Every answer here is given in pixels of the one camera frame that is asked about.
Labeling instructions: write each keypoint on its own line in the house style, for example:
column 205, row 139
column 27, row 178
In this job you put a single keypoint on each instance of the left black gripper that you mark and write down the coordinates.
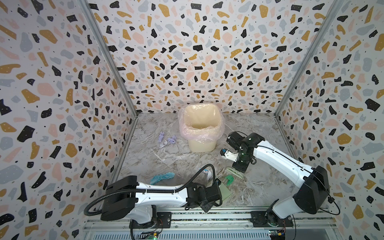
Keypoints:
column 208, row 207

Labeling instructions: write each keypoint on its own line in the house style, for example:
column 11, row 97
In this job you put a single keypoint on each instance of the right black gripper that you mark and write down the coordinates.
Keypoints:
column 233, row 141

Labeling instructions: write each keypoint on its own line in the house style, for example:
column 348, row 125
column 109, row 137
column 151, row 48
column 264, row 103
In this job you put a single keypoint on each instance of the green plastic dustpan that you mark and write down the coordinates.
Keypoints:
column 225, row 192

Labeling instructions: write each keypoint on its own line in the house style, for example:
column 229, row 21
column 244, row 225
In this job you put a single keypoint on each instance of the green hand brush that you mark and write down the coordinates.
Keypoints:
column 236, row 173

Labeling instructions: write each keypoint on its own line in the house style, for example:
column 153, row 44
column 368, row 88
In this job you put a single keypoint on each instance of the cream trash bin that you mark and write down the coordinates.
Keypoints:
column 201, row 129

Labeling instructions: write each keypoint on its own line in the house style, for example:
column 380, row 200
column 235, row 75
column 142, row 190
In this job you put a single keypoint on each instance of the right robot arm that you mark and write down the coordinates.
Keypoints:
column 312, row 182

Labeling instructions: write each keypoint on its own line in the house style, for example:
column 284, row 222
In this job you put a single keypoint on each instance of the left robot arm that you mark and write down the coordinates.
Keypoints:
column 138, row 201

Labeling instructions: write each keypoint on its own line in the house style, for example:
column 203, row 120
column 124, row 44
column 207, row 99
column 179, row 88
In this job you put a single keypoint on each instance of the teal paper scrap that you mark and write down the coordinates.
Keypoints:
column 156, row 179

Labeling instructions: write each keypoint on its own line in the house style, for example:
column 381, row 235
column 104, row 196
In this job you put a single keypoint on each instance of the purple white paper scrap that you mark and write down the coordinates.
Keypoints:
column 162, row 142

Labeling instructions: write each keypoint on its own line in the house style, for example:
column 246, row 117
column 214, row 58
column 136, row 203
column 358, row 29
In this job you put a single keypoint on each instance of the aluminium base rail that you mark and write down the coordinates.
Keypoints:
column 220, row 223

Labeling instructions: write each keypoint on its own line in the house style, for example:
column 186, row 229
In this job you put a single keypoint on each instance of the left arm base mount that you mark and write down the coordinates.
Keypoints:
column 156, row 220

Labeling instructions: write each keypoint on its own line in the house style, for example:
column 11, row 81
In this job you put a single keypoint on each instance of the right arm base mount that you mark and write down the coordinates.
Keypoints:
column 262, row 219

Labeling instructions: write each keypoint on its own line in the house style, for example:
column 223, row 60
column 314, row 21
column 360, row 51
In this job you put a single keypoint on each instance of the right aluminium corner post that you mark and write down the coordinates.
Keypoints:
column 331, row 14

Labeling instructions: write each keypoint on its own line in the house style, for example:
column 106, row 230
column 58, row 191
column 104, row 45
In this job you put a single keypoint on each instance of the aluminium corner post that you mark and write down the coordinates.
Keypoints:
column 84, row 5
column 331, row 14

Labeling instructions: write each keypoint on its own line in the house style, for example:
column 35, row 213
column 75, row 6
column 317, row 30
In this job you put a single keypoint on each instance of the left aluminium corner post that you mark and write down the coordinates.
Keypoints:
column 84, row 5

